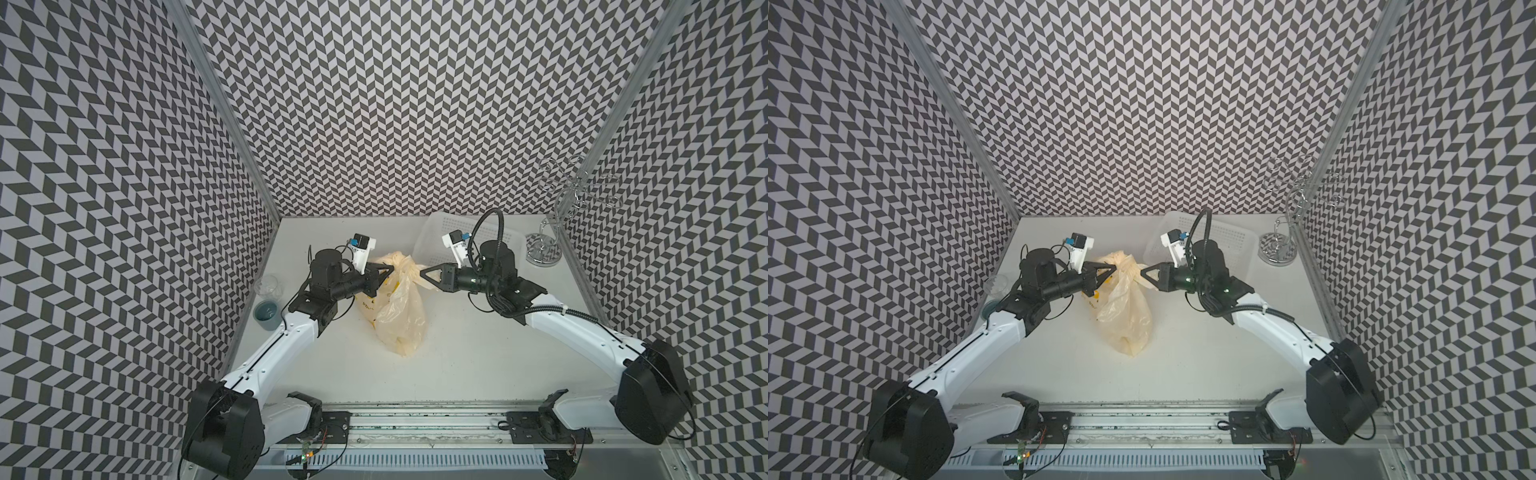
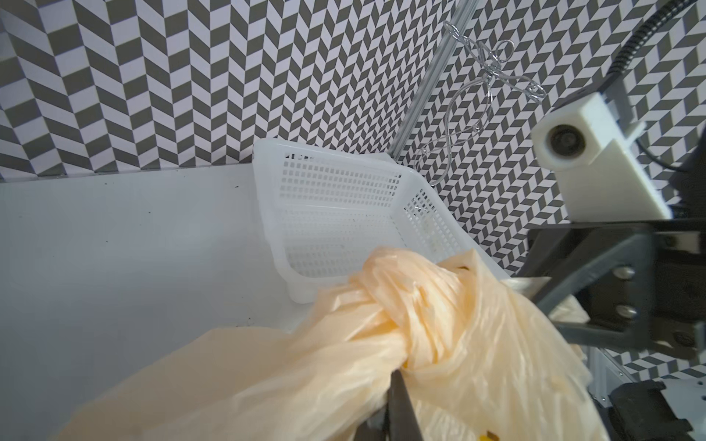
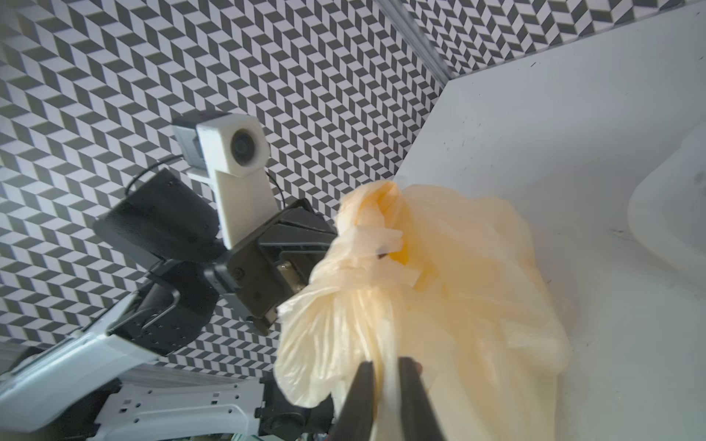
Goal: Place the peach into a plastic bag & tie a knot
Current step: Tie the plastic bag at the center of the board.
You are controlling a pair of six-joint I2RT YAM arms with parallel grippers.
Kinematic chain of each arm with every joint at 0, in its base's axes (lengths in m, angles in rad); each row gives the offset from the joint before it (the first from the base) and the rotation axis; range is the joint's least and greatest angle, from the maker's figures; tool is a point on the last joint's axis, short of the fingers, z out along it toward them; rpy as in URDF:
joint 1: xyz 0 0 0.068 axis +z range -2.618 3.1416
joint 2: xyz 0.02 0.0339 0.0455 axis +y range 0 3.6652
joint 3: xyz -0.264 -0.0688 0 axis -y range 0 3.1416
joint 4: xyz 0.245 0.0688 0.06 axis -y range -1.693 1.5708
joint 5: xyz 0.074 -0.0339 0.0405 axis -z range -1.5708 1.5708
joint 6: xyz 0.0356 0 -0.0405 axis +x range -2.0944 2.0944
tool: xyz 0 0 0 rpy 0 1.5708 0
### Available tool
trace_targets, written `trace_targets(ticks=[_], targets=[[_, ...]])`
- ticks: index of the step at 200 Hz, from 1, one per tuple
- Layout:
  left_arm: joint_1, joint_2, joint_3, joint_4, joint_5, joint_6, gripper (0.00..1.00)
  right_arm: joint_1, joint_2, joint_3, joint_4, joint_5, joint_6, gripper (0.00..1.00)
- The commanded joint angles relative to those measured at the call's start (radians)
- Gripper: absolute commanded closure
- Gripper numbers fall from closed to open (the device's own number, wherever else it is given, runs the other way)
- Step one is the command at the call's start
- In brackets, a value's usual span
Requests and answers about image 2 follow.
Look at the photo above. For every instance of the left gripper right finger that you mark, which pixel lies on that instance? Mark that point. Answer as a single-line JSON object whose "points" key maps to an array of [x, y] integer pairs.
{"points": [[402, 422]]}

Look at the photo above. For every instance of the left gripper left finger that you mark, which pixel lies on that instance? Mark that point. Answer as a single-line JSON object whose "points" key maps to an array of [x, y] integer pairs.
{"points": [[375, 428]]}

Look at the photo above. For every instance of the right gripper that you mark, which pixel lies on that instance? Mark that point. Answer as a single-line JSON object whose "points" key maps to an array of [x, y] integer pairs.
{"points": [[659, 306]]}

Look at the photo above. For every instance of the banana print plastic bag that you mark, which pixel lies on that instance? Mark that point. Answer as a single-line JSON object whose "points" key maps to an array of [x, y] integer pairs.
{"points": [[479, 359]]}

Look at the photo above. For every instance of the white plastic basket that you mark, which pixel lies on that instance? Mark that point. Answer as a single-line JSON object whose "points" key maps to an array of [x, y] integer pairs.
{"points": [[325, 211]]}

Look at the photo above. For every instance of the metal wire cup rack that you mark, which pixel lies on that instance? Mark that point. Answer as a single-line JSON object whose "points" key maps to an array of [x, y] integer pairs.
{"points": [[491, 61]]}

